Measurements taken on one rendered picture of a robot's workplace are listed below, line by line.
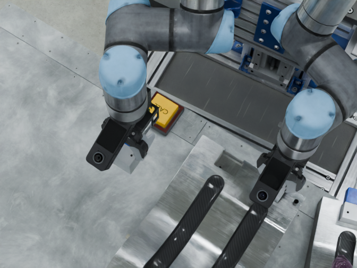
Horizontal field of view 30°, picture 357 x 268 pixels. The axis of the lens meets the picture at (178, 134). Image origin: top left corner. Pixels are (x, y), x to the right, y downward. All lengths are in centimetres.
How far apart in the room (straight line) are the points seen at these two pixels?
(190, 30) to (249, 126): 113
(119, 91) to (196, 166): 41
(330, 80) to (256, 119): 109
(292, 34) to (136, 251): 52
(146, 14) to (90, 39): 148
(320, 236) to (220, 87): 94
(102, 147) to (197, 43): 27
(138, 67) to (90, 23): 159
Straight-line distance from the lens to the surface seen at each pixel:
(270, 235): 142
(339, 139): 227
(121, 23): 113
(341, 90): 115
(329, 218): 148
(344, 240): 148
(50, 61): 167
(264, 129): 223
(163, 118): 154
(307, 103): 111
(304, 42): 119
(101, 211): 151
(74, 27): 265
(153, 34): 113
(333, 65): 117
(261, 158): 133
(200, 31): 113
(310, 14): 115
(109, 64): 107
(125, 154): 138
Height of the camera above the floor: 225
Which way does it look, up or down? 68 degrees down
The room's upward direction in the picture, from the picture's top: 2 degrees clockwise
